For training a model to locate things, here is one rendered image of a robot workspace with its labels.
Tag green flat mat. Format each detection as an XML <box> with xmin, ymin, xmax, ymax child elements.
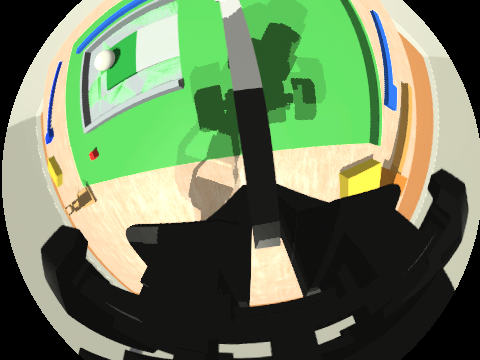
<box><xmin>65</xmin><ymin>0</ymin><xmax>371</xmax><ymax>187</ymax></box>

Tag orange toy mallet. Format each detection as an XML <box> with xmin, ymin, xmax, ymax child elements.
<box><xmin>379</xmin><ymin>83</ymin><xmax>413</xmax><ymax>196</ymax></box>

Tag yellow rectangular block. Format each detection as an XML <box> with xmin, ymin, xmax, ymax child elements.
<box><xmin>340</xmin><ymin>159</ymin><xmax>381</xmax><ymax>199</ymax></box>
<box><xmin>48</xmin><ymin>156</ymin><xmax>63</xmax><ymax>188</ymax></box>

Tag white golf ball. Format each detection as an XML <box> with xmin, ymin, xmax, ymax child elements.
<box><xmin>95</xmin><ymin>49</ymin><xmax>115</xmax><ymax>71</ymax></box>

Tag small red cube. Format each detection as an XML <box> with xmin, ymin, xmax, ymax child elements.
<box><xmin>89</xmin><ymin>149</ymin><xmax>99</xmax><ymax>160</ymax></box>

